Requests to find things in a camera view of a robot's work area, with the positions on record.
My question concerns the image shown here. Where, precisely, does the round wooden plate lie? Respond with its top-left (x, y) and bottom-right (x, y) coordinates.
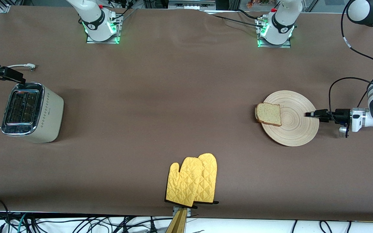
top-left (260, 90), bottom-right (320, 147)

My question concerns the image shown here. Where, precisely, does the slice of bread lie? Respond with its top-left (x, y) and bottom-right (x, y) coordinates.
top-left (255, 103), bottom-right (282, 127)

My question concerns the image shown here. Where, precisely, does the metal base plate left arm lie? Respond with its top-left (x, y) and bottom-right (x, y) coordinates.
top-left (257, 16), bottom-right (292, 49)

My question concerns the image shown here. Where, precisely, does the beige chrome toaster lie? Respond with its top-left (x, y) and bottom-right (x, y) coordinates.
top-left (1, 82), bottom-right (64, 143)

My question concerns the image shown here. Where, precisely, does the yellow quilted oven mitt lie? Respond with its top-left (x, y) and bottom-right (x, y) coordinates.
top-left (193, 153), bottom-right (220, 205)
top-left (165, 157), bottom-right (204, 208)

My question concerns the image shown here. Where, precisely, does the orange item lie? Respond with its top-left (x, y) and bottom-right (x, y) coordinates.
top-left (246, 0), bottom-right (273, 9)

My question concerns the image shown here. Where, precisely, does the brown table cover sheet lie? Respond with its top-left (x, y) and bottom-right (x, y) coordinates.
top-left (0, 5), bottom-right (373, 223)

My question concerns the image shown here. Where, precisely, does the grey device box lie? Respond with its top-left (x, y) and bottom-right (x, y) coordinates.
top-left (168, 0), bottom-right (217, 10)

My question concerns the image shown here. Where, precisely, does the white toaster power cable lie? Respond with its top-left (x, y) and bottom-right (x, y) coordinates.
top-left (0, 63), bottom-right (37, 129)

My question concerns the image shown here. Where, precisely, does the black cable to arm base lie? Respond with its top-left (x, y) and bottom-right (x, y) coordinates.
top-left (107, 0), bottom-right (138, 25)
top-left (204, 9), bottom-right (265, 28)

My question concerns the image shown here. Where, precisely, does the teal cable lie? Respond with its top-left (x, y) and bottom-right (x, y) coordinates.
top-left (17, 213), bottom-right (29, 233)

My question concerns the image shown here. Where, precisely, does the small metal bracket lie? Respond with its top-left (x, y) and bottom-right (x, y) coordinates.
top-left (173, 206), bottom-right (192, 218)

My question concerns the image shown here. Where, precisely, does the tan wooden post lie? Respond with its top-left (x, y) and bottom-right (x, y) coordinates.
top-left (165, 208), bottom-right (187, 233)

